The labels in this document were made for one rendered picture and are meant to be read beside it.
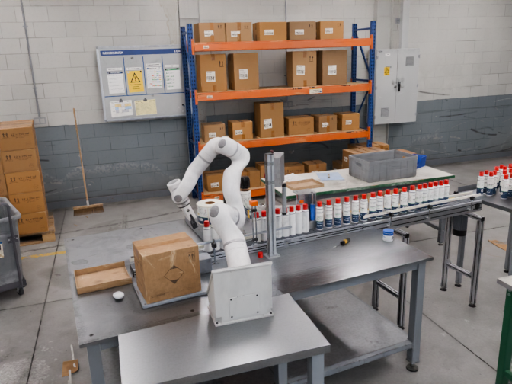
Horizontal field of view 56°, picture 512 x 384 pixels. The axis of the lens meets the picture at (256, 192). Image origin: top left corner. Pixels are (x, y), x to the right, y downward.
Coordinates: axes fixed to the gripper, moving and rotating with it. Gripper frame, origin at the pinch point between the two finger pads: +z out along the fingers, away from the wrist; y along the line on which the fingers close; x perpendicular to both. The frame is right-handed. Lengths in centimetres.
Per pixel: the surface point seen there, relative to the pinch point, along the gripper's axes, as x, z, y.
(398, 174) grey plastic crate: -225, 107, 104
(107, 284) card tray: 61, 0, -13
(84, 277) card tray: 71, -1, 8
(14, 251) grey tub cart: 129, 15, 174
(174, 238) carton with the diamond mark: 16.9, -11.4, -27.9
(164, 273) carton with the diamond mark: 31, -4, -45
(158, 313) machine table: 43, 10, -54
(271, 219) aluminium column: -43.3, 15.3, -16.0
